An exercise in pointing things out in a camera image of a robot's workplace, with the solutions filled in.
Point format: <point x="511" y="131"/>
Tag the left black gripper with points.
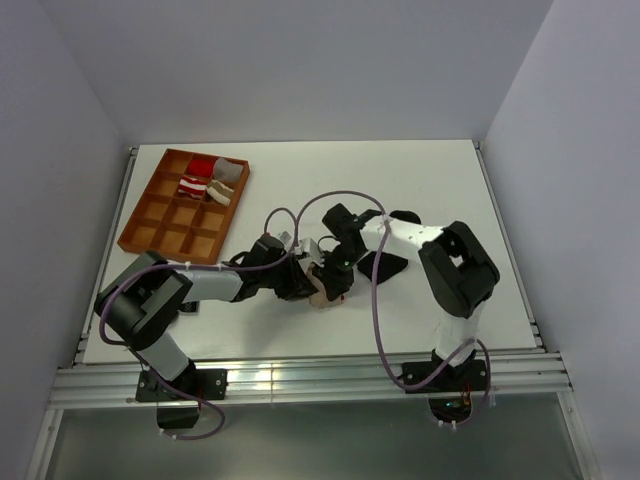
<point x="298" y="283"/>

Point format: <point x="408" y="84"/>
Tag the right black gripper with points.
<point x="336" y="284"/>

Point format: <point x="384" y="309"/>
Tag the beige red sock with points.
<point x="320" y="295"/>

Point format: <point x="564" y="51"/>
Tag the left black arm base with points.
<point x="204" y="384"/>

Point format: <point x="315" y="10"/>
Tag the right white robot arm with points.
<point x="458" y="271"/>

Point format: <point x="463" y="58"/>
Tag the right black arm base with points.
<point x="455" y="391"/>

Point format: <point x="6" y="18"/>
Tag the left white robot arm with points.
<point x="137" y="308"/>

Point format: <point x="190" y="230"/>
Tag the red white striped sock roll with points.
<point x="191" y="187"/>

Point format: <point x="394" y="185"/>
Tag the beige white rolled sock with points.
<point x="219" y="192"/>

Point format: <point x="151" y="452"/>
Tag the orange compartment tray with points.
<point x="178" y="227"/>

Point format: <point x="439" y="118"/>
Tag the grey rolled sock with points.
<point x="227" y="171"/>

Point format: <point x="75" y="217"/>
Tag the red rolled sock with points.
<point x="201" y="165"/>

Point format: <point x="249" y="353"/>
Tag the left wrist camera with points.
<point x="285" y="237"/>

